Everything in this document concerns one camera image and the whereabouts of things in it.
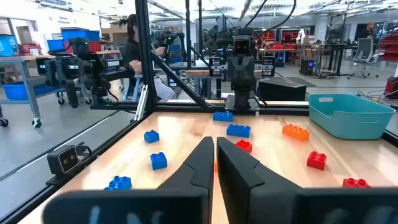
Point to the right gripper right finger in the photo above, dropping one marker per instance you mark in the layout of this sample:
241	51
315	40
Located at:
255	193

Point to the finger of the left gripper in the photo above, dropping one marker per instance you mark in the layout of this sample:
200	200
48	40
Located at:
247	84
237	84

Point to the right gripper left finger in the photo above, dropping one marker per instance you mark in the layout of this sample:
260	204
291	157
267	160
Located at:
186	199

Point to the long blue toy block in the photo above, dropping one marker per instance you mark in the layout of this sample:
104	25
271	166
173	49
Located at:
223	116
238	131
119	184

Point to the small blue toy block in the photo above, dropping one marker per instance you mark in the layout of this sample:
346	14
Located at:
158	161
151	136

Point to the small red toy block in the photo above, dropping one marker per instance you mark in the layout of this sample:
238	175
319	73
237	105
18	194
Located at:
316	160
244	146

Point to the long red toy block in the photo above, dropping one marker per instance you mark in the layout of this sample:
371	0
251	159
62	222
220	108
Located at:
356	183

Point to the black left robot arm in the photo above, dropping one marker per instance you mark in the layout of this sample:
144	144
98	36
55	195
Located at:
243	101

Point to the black background robot arm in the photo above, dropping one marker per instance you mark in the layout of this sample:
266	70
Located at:
215	67
93	67
169	40

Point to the black box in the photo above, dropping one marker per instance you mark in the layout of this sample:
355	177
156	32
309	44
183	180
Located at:
281	90

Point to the long orange toy block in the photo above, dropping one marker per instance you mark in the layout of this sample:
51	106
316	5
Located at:
295	132

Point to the black desk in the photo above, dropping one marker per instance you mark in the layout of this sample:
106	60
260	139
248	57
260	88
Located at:
334	49

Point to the teal plastic bin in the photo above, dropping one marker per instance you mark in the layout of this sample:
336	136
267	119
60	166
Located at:
348	121

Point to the person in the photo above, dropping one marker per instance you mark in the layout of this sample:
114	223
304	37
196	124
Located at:
129	49

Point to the grey office chair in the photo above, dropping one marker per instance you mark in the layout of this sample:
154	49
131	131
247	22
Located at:
363	49

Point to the red storage shelf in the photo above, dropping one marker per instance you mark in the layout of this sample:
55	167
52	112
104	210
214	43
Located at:
388	46

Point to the red storage bin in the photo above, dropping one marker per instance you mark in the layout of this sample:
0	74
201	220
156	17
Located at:
94	46

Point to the blue storage bin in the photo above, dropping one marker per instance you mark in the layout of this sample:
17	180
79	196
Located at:
15	91
7	45
79	33

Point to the grey metal workbench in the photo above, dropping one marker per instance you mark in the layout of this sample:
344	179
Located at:
18	58

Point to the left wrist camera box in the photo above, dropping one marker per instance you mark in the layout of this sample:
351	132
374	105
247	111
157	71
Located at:
242	46

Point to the black aluminium table frame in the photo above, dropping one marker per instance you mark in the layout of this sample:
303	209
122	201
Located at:
143	62

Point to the silver frame bracket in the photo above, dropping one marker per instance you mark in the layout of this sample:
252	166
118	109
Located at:
141	104

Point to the small black depth camera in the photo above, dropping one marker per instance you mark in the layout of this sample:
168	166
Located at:
63	160

